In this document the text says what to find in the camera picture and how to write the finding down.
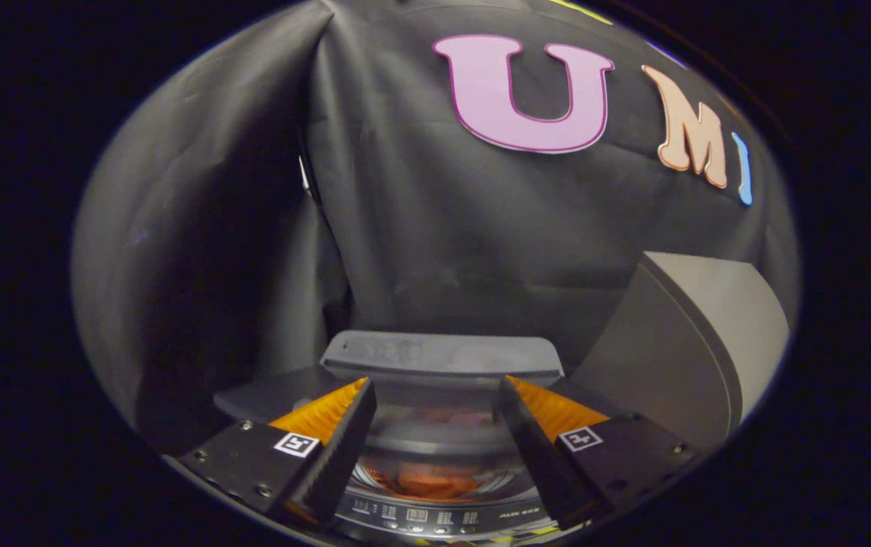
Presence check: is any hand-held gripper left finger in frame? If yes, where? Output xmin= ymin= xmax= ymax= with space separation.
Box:
xmin=164 ymin=377 xmax=378 ymax=530

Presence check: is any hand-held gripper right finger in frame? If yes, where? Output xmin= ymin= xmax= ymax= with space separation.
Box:
xmin=497 ymin=375 xmax=709 ymax=530

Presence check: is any orange shirt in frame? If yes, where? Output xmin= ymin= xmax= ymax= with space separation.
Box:
xmin=382 ymin=463 xmax=483 ymax=500

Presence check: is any black washing machine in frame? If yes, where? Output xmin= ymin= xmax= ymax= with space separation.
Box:
xmin=211 ymin=365 xmax=633 ymax=545

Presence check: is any white cabinet with grey top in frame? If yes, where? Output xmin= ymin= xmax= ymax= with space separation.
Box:
xmin=572 ymin=251 xmax=790 ymax=454

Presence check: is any black backdrop cloth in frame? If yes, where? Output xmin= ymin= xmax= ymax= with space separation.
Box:
xmin=71 ymin=0 xmax=800 ymax=457

